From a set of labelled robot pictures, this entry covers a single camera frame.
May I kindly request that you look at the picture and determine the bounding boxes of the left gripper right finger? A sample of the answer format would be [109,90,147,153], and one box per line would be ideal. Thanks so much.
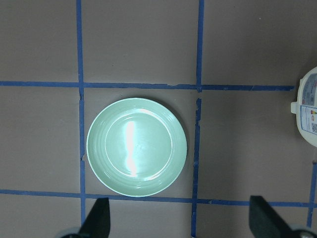
[249,195,293,238]

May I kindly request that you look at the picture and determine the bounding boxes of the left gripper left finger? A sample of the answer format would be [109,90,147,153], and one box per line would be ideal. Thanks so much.
[78,198,110,238]

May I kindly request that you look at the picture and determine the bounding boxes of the green plate near left arm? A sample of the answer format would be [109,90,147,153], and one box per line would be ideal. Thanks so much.
[86,98,187,197]

